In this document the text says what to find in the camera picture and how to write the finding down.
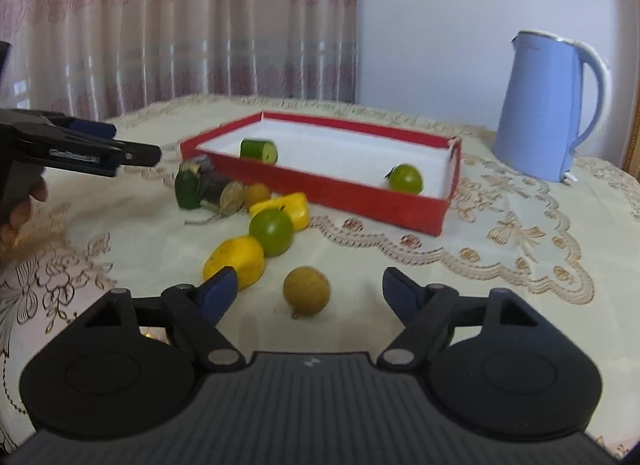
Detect large yellow pepper piece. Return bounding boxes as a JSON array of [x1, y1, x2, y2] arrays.
[[248, 192, 311, 232]]

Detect pink patterned curtain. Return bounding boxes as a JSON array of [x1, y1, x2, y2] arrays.
[[0, 0, 360, 121]]

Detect person's left hand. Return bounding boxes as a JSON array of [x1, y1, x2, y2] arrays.
[[0, 178, 49, 266]]

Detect dark eggplant piece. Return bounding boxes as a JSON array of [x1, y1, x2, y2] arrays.
[[192, 159, 249, 218]]

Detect large brown longan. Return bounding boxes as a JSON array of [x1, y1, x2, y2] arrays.
[[283, 266, 332, 320]]

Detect small yellow pepper piece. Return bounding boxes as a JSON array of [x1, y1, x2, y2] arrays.
[[202, 236, 266, 291]]

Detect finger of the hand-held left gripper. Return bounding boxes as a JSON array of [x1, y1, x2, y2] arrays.
[[20, 126, 162, 177], [42, 114, 117, 139]]

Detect golden wooden frame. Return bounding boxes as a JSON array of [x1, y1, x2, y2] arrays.
[[622, 0, 640, 171]]

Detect blue electric kettle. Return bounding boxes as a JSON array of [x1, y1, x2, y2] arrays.
[[492, 30, 613, 183]]

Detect small brown longan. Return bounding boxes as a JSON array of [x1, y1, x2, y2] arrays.
[[244, 182, 272, 205]]

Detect cucumber middle piece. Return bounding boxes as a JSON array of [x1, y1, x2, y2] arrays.
[[240, 139, 278, 165]]

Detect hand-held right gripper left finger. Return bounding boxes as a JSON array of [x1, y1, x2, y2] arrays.
[[75, 266, 240, 371]]

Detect cucumber end piece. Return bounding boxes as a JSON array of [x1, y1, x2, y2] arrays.
[[174, 165, 203, 211]]

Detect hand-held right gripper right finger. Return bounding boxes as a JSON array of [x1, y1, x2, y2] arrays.
[[377, 266, 546, 371]]

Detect red cardboard box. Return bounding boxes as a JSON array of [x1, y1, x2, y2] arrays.
[[180, 111, 463, 236]]

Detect green tomato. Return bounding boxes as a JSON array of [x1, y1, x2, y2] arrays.
[[386, 163, 425, 195], [248, 208, 295, 257]]

